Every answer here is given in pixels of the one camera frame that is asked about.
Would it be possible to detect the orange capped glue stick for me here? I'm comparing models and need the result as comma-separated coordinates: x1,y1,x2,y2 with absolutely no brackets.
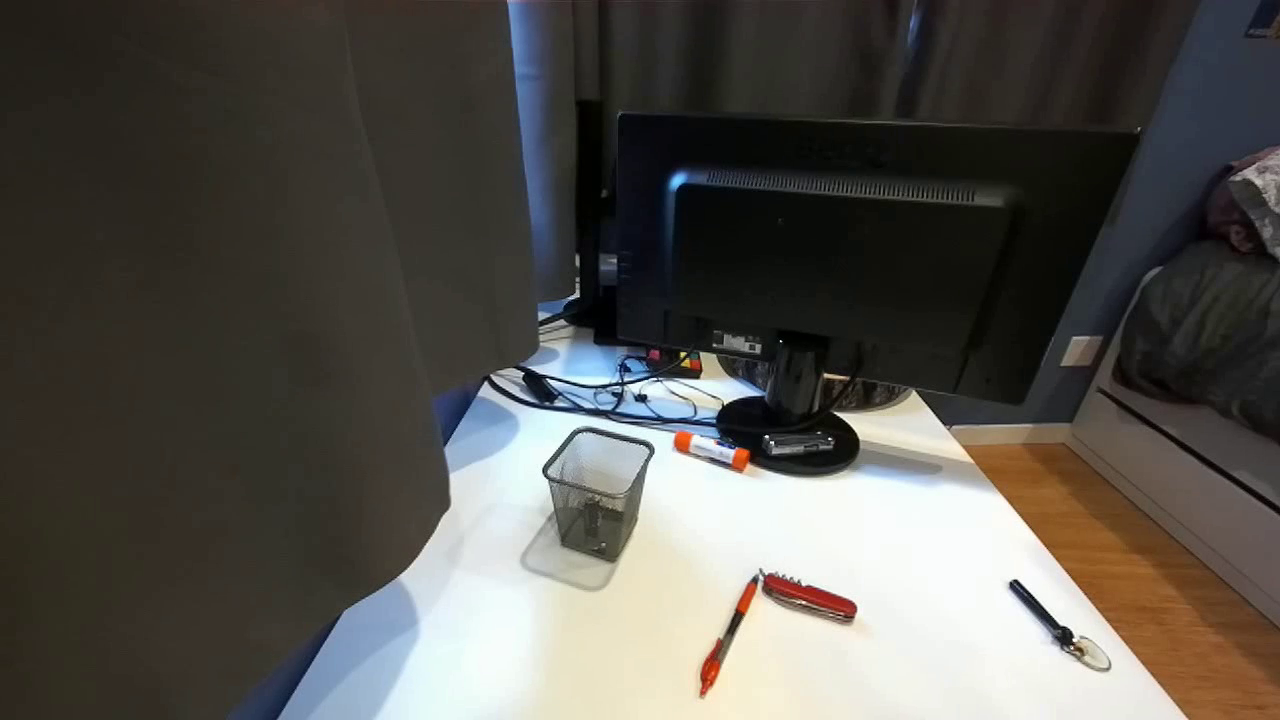
669,426,756,475

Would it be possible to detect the black device with coloured buttons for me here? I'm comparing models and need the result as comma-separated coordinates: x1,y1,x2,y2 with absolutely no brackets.
639,344,708,382

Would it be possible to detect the black slim display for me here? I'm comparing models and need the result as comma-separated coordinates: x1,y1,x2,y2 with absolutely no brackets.
557,96,629,349

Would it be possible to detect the black computer monitor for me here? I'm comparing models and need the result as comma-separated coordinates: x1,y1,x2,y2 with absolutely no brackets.
612,110,1143,406

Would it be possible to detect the red pen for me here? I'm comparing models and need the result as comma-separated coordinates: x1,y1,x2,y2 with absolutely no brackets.
693,566,766,704

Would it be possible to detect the red pocket knife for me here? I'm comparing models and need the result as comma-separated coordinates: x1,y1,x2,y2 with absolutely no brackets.
756,566,864,627

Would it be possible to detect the gray brown pleated curtain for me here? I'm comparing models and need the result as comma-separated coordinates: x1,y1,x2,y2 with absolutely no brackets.
502,0,1204,309

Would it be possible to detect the dark gray curtain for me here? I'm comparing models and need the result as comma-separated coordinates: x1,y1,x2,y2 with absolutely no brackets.
0,0,542,720

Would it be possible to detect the dark gray bed blanket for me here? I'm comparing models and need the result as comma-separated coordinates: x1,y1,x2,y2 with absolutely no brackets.
1109,235,1280,444

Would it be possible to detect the pale pillow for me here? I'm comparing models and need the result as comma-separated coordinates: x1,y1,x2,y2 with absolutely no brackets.
1204,142,1280,261

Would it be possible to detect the thin black cable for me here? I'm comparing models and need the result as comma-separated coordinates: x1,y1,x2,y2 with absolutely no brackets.
612,375,730,433

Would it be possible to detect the black cable with inline adapter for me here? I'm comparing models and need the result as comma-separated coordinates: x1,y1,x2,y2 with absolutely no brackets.
482,349,645,426

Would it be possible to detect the black wire mesh basket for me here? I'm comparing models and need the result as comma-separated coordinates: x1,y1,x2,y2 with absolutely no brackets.
539,425,658,562

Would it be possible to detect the white wall outlet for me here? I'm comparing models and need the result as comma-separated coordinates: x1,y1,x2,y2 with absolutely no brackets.
1061,326,1109,373

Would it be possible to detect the gray bed frame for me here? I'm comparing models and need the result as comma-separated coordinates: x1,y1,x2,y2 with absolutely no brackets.
1069,263,1280,633

